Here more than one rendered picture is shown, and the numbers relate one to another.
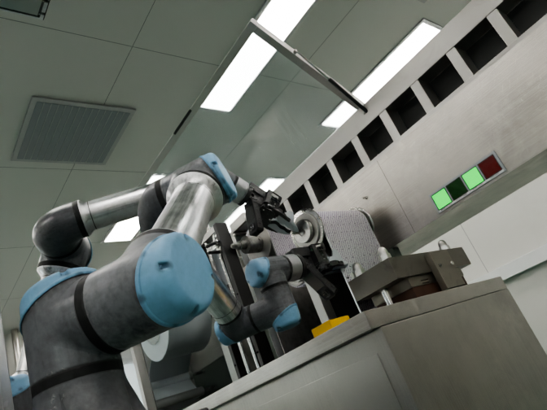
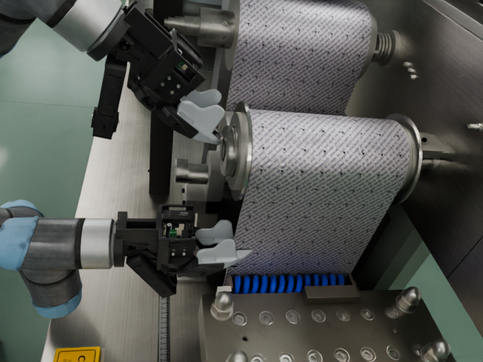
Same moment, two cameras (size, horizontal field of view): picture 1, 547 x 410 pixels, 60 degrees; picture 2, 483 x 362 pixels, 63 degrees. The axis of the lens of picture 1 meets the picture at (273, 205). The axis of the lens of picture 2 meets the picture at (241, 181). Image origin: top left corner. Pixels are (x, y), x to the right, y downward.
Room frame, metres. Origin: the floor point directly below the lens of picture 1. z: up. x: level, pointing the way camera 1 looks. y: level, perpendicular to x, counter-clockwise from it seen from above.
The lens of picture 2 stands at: (1.04, -0.31, 1.60)
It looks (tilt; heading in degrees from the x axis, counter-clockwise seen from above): 40 degrees down; 29
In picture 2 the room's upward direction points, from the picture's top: 13 degrees clockwise
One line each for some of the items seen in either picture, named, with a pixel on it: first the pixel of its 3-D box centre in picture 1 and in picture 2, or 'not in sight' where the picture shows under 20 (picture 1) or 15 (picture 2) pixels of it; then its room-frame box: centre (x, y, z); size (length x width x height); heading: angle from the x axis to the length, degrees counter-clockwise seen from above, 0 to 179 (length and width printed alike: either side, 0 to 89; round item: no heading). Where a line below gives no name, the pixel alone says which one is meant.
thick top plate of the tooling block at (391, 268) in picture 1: (412, 272); (324, 344); (1.43, -0.31, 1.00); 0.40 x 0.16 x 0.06; 135
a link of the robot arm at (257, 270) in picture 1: (268, 272); (44, 244); (1.21, 0.08, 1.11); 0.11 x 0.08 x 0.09; 135
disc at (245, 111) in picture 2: (307, 231); (238, 151); (1.44, -0.07, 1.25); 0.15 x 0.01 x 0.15; 45
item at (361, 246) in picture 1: (361, 257); (302, 243); (1.49, -0.20, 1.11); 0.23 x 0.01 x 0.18; 135
